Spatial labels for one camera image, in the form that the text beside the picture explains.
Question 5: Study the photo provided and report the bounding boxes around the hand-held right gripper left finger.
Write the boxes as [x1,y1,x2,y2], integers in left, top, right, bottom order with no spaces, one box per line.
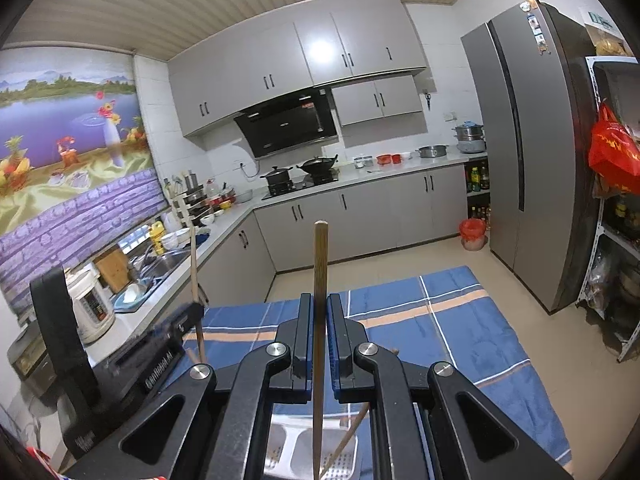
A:
[67,292,317,480]

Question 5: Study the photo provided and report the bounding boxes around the black wok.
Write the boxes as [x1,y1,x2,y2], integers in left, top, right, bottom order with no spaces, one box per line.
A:
[296,153,340,176]

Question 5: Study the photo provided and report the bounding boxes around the red trash bin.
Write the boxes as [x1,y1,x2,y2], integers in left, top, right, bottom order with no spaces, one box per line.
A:
[458,217,487,251]

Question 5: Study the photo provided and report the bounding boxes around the small grey wall cabinet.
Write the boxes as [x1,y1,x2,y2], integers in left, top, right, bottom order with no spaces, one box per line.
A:
[331,74,425,127]

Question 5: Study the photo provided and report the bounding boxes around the row of sauce bottles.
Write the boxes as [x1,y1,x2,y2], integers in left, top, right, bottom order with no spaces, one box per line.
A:
[465,159,491,227]

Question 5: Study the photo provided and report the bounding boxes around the grey double-door refrigerator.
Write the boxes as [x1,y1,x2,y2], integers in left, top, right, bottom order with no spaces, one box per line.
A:
[460,0,609,314]

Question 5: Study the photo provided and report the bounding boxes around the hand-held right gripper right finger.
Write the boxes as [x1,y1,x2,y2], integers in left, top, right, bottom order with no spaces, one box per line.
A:
[326,292,576,480]

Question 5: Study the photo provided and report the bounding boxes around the white bowls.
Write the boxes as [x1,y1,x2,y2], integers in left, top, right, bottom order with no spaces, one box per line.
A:
[160,229,192,252]

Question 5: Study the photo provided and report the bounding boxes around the wooden cutting board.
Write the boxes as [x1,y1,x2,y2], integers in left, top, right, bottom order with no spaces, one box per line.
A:
[93,248,132,295]

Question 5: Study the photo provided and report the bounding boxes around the black lidded pot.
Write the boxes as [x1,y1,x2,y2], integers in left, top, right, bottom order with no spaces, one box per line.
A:
[259,165,296,189]

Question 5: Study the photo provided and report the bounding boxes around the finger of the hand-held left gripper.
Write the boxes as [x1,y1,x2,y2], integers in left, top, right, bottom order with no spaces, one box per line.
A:
[166,301,211,345]

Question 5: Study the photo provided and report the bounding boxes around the white dish rack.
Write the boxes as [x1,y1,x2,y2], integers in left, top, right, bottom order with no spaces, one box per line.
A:
[169,170,237,229]

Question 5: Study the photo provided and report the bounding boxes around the grey base cabinets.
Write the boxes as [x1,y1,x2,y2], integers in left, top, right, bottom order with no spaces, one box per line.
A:
[197,157,492,306]

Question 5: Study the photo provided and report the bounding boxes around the steel kitchen sink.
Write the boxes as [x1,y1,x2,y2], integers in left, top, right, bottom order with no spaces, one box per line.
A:
[118,239,192,292]

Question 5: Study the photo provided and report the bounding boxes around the black gas stove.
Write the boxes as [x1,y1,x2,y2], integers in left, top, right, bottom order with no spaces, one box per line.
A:
[260,170,342,200]

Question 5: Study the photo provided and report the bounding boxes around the white two-compartment utensil holder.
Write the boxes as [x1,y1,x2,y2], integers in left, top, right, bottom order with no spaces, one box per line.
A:
[266,416,365,480]

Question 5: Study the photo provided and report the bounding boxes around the grey wall cabinets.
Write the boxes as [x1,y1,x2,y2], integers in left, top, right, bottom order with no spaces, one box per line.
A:
[167,0,430,137]

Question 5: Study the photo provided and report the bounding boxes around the landscape wall poster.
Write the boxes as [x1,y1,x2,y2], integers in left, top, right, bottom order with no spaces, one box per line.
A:
[0,47,169,322]

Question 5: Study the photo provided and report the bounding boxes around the white rice cooker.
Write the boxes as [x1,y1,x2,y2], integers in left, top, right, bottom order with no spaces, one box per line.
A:
[65,267,117,345]

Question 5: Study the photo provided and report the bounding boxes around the steel steamer pot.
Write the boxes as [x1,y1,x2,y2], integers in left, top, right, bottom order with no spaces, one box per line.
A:
[452,120,487,155]

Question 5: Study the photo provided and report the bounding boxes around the red plastic bag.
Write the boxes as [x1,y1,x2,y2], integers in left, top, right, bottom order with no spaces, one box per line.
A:
[588,102,640,196]

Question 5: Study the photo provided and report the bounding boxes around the blue tray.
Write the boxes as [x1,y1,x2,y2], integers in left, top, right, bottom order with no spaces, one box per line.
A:
[112,282,162,314]

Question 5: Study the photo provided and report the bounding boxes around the black range hood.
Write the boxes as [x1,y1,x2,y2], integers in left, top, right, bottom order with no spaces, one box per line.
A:
[233,87,339,159]

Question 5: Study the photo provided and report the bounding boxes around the silver countertop oven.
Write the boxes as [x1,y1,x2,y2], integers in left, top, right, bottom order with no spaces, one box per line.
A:
[7,329,57,397]

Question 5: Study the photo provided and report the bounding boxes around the blue plaid tablecloth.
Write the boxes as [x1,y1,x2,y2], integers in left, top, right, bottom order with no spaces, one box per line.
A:
[165,266,574,472]

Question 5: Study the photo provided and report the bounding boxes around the white metal shelf rack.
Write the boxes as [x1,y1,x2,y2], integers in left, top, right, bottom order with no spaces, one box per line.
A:
[575,55,640,364]

